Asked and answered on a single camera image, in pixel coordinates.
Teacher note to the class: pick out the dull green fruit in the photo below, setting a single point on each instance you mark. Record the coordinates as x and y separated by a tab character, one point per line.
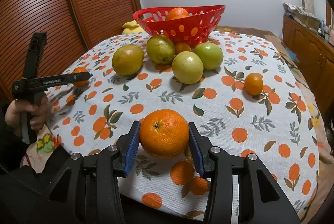
160	49

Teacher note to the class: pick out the small tangerine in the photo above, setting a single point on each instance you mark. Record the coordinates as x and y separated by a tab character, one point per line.
181	47
80	82
254	83

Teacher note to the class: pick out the yellow plush toy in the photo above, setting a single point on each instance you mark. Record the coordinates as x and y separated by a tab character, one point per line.
132	27

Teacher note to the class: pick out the wooden louvered wardrobe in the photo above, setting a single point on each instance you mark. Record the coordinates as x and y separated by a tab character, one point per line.
72	27

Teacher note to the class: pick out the bright green apple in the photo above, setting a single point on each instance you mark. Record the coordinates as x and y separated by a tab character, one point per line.
210	54

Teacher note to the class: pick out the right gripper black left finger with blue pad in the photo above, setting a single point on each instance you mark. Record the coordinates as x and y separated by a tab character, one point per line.
86	187

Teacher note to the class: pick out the pale yellow-green fruit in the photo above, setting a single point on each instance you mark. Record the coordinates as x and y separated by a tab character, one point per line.
187	67

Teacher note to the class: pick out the person's left hand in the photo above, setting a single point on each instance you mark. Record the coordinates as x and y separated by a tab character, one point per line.
39	113

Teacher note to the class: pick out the orange-print white cloth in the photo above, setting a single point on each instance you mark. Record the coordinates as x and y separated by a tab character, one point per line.
182	109

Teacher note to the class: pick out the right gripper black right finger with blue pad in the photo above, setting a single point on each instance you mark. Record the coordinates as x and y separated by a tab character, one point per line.
261	199

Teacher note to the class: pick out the small tangerine behind fruits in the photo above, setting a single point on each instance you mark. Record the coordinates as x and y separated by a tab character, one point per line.
181	47

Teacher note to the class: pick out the large orange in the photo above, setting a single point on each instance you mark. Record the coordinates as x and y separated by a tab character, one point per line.
177	13
164	134

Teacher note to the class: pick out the yellow-green round fruit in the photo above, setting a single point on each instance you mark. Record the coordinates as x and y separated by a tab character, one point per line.
128	60

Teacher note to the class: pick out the clutter on cabinet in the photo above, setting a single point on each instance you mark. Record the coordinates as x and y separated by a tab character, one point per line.
310	17

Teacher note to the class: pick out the red perforated plastic basket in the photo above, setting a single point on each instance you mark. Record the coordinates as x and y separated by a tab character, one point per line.
193	29

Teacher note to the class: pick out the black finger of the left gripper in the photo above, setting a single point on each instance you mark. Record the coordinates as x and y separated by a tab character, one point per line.
56	80

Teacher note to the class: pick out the wooden side cabinet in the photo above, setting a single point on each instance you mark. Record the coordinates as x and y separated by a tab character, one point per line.
316	62

